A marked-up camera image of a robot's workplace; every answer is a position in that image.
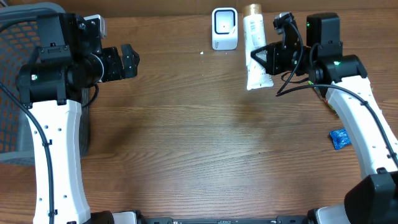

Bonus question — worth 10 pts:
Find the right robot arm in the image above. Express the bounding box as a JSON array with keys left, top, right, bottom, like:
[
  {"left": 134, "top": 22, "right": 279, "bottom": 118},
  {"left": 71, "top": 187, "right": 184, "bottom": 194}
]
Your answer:
[{"left": 251, "top": 12, "right": 397, "bottom": 223}]

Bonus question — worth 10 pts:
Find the white tube with gold cap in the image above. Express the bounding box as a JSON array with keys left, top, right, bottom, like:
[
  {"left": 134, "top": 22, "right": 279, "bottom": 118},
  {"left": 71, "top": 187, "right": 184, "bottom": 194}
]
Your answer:
[{"left": 243, "top": 4, "right": 274, "bottom": 90}]

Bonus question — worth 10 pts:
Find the blue snack wrapper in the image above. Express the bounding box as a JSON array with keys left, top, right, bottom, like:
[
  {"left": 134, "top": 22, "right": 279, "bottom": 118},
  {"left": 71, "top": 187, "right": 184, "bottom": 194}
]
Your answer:
[{"left": 330, "top": 128, "right": 351, "bottom": 151}]

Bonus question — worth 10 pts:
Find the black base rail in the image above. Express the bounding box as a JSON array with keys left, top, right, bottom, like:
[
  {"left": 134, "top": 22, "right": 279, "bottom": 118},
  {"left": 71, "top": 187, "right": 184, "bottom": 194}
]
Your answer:
[{"left": 90, "top": 211, "right": 365, "bottom": 224}]

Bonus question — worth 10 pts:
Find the green snack bag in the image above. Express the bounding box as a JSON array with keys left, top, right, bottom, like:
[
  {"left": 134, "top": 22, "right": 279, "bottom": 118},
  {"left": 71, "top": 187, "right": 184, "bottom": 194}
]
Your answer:
[{"left": 307, "top": 80, "right": 374, "bottom": 118}]

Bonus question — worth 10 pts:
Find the white barcode scanner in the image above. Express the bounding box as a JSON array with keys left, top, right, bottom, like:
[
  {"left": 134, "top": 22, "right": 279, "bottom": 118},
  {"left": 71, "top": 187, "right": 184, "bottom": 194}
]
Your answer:
[{"left": 211, "top": 7, "right": 238, "bottom": 50}]

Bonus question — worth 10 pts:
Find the grey plastic basket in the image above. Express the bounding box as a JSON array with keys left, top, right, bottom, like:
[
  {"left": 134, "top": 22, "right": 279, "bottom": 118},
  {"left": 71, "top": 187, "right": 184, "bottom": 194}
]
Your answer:
[{"left": 0, "top": 2, "right": 91, "bottom": 166}]

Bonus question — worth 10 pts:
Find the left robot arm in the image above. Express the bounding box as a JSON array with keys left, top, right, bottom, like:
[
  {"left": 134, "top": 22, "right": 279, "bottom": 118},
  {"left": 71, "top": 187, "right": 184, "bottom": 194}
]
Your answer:
[{"left": 16, "top": 13, "right": 139, "bottom": 223}]

